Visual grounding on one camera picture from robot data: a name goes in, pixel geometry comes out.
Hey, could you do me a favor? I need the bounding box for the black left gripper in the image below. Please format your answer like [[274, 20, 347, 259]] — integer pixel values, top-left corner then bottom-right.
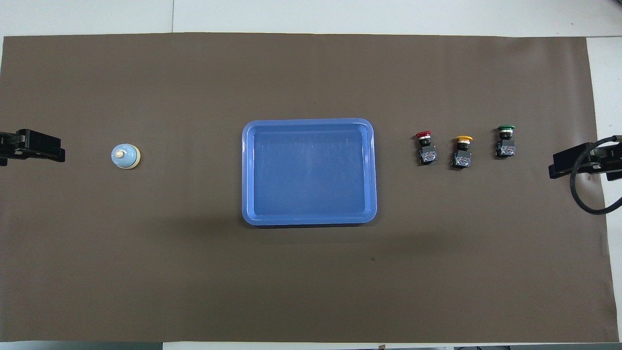
[[15, 128, 66, 163]]

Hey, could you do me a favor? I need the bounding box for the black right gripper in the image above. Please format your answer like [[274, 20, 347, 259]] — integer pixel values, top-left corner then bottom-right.
[[548, 142, 608, 180]]

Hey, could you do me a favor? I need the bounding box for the green push button switch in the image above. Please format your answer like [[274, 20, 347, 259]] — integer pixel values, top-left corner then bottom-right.
[[495, 125, 517, 158]]

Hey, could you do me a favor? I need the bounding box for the yellow push button switch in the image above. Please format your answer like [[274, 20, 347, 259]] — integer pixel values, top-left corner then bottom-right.
[[451, 135, 474, 169]]

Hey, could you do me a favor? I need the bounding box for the red push button switch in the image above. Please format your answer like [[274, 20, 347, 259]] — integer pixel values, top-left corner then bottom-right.
[[415, 131, 437, 165]]

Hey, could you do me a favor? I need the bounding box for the blue desk bell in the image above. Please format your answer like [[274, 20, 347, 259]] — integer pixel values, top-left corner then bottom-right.
[[111, 143, 141, 170]]

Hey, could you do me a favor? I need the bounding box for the blue plastic tray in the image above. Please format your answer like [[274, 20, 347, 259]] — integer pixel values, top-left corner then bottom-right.
[[242, 118, 378, 227]]

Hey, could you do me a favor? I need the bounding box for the brown table mat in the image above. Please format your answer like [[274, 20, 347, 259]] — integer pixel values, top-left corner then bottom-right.
[[0, 32, 620, 343]]

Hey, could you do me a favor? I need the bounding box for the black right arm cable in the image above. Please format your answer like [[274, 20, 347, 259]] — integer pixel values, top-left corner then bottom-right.
[[570, 138, 622, 215]]

